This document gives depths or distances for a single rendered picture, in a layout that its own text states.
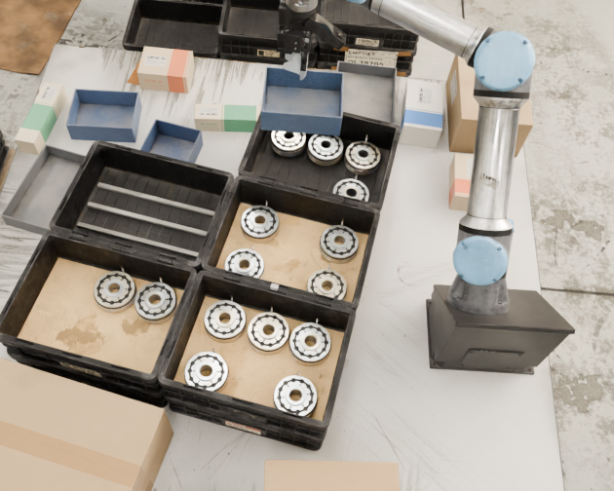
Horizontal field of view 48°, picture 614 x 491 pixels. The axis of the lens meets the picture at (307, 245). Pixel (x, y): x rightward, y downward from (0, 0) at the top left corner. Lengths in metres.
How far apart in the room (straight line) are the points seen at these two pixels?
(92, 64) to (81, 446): 1.35
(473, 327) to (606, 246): 1.59
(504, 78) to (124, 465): 1.13
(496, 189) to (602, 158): 1.95
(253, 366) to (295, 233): 0.40
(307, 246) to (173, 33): 1.60
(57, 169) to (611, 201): 2.31
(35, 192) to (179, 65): 0.61
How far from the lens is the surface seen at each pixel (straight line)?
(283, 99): 1.82
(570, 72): 3.75
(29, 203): 2.16
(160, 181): 1.97
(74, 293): 1.83
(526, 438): 1.90
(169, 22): 3.24
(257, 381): 1.68
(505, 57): 1.47
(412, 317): 1.93
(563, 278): 3.00
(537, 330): 1.69
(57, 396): 1.66
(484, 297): 1.69
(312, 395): 1.64
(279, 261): 1.81
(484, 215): 1.52
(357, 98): 2.34
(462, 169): 2.14
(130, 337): 1.75
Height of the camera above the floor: 2.42
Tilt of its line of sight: 59 degrees down
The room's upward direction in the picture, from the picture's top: 7 degrees clockwise
